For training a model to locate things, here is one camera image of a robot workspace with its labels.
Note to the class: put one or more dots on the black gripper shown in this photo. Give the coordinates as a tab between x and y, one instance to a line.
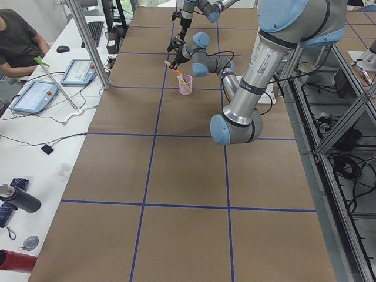
185	22
179	58

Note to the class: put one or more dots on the orange marker pen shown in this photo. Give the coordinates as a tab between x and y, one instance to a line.
172	68

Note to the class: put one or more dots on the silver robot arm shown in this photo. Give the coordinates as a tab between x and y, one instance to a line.
284	25
210	11

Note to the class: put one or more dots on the black computer monitor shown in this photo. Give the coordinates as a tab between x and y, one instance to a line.
109	10

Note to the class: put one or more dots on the black computer keyboard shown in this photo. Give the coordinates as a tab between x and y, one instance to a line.
96	28

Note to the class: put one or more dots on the far blue teach pendant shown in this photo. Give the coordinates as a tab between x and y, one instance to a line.
80	72

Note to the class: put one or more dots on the blue teach pendant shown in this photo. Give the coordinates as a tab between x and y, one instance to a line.
35	98
80	72

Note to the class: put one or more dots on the black computer mouse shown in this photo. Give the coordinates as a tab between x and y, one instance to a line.
62	49

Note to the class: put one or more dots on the green tipped metal rod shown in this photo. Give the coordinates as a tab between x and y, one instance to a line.
45	66

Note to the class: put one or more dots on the near blue teach pendant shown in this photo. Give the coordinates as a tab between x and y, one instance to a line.
35	98

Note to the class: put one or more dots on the white side desk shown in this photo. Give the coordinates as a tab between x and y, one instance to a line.
56	223

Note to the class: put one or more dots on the small black square device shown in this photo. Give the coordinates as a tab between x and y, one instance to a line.
47	149

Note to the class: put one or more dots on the clear plastic packet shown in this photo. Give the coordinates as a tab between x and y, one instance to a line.
62	172

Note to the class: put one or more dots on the seated person dark shirt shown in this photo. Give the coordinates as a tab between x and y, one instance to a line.
20	44

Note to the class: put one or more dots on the black water bottle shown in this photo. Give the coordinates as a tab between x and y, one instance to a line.
20	198

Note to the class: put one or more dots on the folded blue umbrella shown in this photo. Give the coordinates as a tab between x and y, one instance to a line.
8	208

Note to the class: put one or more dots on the round grey key tag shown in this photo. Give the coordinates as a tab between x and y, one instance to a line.
29	243

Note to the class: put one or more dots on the red water bottle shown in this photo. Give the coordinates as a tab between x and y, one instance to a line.
18	262

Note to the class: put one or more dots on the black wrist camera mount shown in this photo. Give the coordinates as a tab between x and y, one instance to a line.
177	15
176	43

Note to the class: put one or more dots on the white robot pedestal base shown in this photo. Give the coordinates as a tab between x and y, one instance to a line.
268	97

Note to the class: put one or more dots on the aluminium frame post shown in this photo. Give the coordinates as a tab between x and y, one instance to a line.
86	36

